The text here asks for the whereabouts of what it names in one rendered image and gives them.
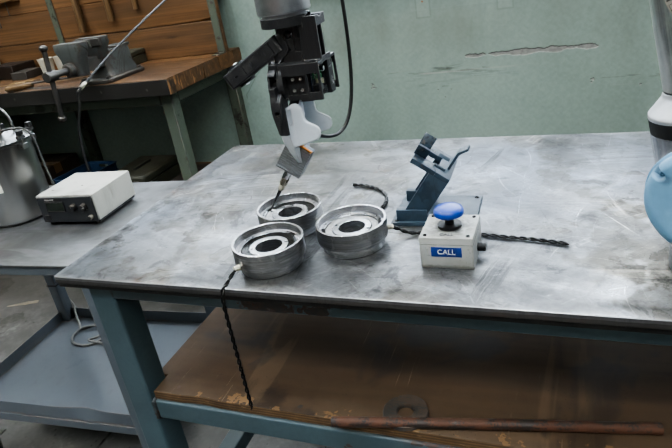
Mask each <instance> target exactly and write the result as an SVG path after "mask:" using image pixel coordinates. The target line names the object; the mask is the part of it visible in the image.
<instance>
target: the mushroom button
mask: <svg viewBox="0 0 672 448"><path fill-rule="evenodd" d="M463 214H464V208H463V206H462V205H461V204H459V203H456V202H444V203H441V204H438V205H437V206H435V208H434V210H433V215H434V217H436V218H437V219H440V220H445V224H446V225H453V224H454V219H457V218H460V217H461V216H462V215H463Z"/></svg>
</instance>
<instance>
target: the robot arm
mask: <svg viewBox="0 0 672 448"><path fill-rule="evenodd" d="M254 2H255V8H256V13H257V16H258V17H260V18H262V19H260V24H261V29H262V30H274V29H275V32H276V34H274V35H273V36H271V37H270V38H269V39H268V40H267V41H265V42H264V43H263V44H262V45H261V46H259V47H258V48H257V49H256V50H255V51H253V52H252V53H251V54H250V55H249V56H247V57H246V58H245V59H244V60H243V59H242V60H240V61H238V62H236V63H234V64H233V65H232V67H231V68H229V69H228V70H227V71H228V73H227V74H226V75H225V76H224V77H223V78H224V79H225V81H226V82H227V83H228V84H229V86H230V87H231V88H232V89H233V90H235V89H236V88H238V87H240V88H242V87H243V86H245V85H248V84H250V83H251V81H252V80H253V79H254V78H255V77H256V76H255V74H256V73H257V72H259V71H260V70H261V69H262V68H264V67H265V66H266V65H267V64H268V72H267V82H268V91H269V95H270V105H271V111H272V116H273V119H274V122H275V124H276V127H277V129H278V132H279V135H280V136H281V137H282V140H283V142H284V143H285V145H286V147H287V148H288V150H289V151H290V153H291V154H292V155H293V157H294V158H295V160H296V161H297V162H298V163H302V156H301V150H300V147H299V146H302V145H305V144H306V145H308V146H309V144H310V142H313V141H316V140H318V139H319V138H320V137H321V132H322V131H325V130H328V129H330V128H331V126H332V120H331V117H330V116H328V115H326V114H323V113H321V112H319V111H317V109H316V106H315V102H314V101H315V100H324V94H325V93H332V92H334V91H335V90H336V87H340V85H339V79H338V72H337V66H336V60H335V53H334V52H330V51H328V52H326V51H325V45H324V39H323V32H322V26H321V23H323V22H325V18H324V12H323V11H322V12H314V13H310V11H307V9H309V8H310V6H311V5H310V0H254ZM649 4H650V11H651V17H652V24H653V30H654V37H655V43H656V50H657V56H658V63H659V69H660V75H661V82H662V88H663V92H662V95H661V97H660V98H659V99H658V100H657V101H656V103H655V104H654V105H653V106H652V107H651V108H650V110H649V111H648V123H649V129H650V136H651V142H652V148H653V154H654V161H655V165H654V166H653V167H652V169H651V170H650V172H649V174H648V176H647V179H646V182H645V189H644V206H645V210H646V213H647V216H648V218H649V220H650V222H651V223H652V225H653V227H654V228H655V229H656V230H657V232H658V233H659V234H660V235H661V236H662V237H663V238H664V239H665V240H667V241H668V242H669V243H670V246H669V258H668V262H669V266H670V268H671V270H672V0H649ZM332 62H333V66H334V72H335V79H334V73H333V67H332ZM288 101H290V103H289V106H288Z"/></svg>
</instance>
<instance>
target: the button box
mask: <svg viewBox="0 0 672 448"><path fill-rule="evenodd" d="M419 247H420V256H421V264H422V267H431V268H452V269H472V270H475V267H476V263H477V259H478V256H479V252H480V251H486V250H487V243H486V242H482V238H481V223H480V215H462V216H461V217H460V218H457V219H454V224H453V225H446V224H445V220H440V219H437V218H436V217H434V215H433V214H429V216H428V218H427V221H426V223H425V225H424V227H423V229H422V231H421V234H420V236H419Z"/></svg>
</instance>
